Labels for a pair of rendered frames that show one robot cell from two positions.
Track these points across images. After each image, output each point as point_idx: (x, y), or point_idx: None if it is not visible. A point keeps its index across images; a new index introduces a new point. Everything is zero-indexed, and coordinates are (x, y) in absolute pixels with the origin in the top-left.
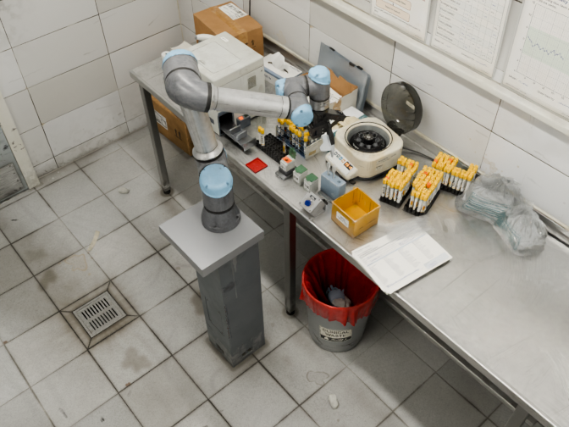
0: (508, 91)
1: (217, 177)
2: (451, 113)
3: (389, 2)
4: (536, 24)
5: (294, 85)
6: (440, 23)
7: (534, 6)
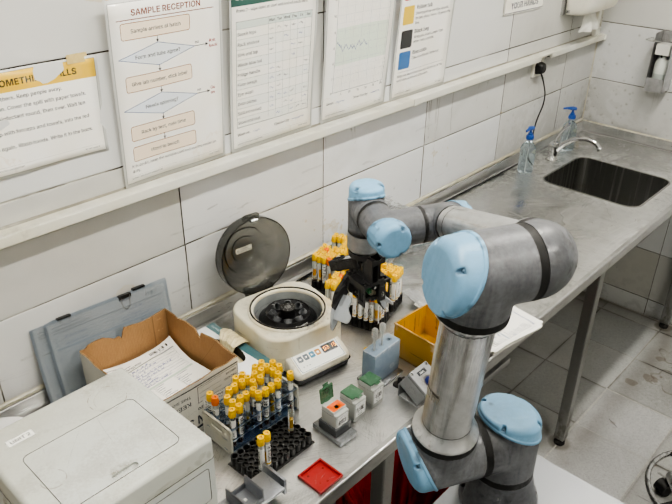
0: (332, 122)
1: (514, 407)
2: (279, 212)
3: (158, 138)
4: (342, 22)
5: (404, 210)
6: (241, 106)
7: (337, 3)
